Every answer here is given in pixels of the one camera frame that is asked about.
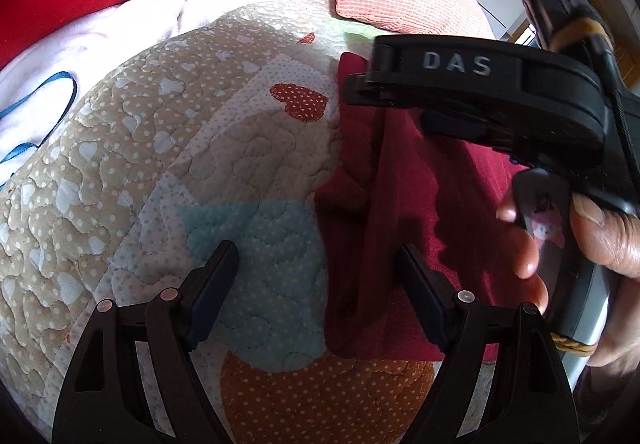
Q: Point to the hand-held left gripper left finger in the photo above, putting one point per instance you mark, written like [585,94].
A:
[212,304]

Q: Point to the dark red sweater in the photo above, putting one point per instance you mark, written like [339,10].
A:
[400,184]

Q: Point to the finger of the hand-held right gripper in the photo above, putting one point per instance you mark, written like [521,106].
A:
[365,94]
[460,126]

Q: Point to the person's right forearm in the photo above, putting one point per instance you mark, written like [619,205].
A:
[615,404]

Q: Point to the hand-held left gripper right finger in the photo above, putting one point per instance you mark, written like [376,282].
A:
[425,304]

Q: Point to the person's right hand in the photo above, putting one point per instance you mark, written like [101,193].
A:
[615,244]

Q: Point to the patchwork quilted bedspread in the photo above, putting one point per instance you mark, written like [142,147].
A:
[150,174]

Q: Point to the white fleece blanket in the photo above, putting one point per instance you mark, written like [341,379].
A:
[125,19]

